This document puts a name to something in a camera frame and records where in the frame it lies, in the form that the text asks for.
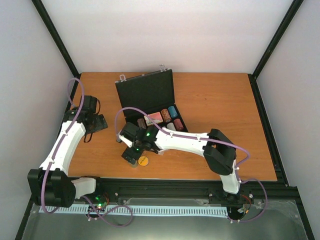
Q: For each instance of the black aluminium frame rail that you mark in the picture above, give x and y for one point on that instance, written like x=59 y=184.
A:
x=230 y=102

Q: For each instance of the red playing card deck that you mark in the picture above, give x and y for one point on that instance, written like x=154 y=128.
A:
x=156 y=117

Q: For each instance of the black poker set case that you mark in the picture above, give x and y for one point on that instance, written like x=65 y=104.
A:
x=149 y=92

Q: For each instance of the blue poker chip stack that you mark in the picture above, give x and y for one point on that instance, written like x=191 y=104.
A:
x=172 y=111

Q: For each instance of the red poker chip stack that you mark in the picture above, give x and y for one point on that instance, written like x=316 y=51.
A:
x=178 y=124

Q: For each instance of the yellow dealer button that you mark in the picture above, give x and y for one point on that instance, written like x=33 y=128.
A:
x=143 y=161

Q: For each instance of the white poker chip stack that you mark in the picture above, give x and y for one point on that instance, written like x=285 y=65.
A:
x=171 y=126

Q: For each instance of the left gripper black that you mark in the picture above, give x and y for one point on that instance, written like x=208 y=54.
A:
x=101 y=123

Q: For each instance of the light blue slotted cable duct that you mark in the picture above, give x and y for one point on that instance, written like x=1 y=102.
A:
x=152 y=211

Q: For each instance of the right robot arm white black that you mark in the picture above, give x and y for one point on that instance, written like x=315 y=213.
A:
x=214 y=147

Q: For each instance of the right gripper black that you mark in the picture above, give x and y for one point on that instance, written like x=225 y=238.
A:
x=135 y=155

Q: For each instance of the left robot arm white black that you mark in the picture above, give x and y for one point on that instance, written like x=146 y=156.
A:
x=50 y=184

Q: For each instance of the left controller board green LED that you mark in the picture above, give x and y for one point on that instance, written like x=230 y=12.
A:
x=100 y=201

